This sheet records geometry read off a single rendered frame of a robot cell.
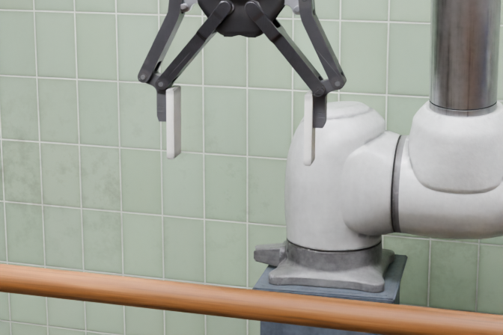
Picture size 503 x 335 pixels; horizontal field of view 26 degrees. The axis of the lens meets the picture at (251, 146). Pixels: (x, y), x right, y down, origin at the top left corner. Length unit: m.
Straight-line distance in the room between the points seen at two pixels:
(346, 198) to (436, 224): 0.14
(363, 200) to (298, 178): 0.11
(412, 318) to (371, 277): 0.66
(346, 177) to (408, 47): 0.63
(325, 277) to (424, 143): 0.26
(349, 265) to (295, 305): 0.64
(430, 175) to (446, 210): 0.06
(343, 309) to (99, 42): 1.47
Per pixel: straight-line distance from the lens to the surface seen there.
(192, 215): 2.43
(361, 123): 1.67
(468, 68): 1.60
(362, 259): 1.71
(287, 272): 1.72
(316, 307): 1.07
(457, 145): 1.61
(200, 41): 1.05
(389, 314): 1.05
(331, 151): 1.65
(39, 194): 2.58
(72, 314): 2.63
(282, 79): 2.30
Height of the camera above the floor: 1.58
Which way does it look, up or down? 12 degrees down
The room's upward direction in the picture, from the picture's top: straight up
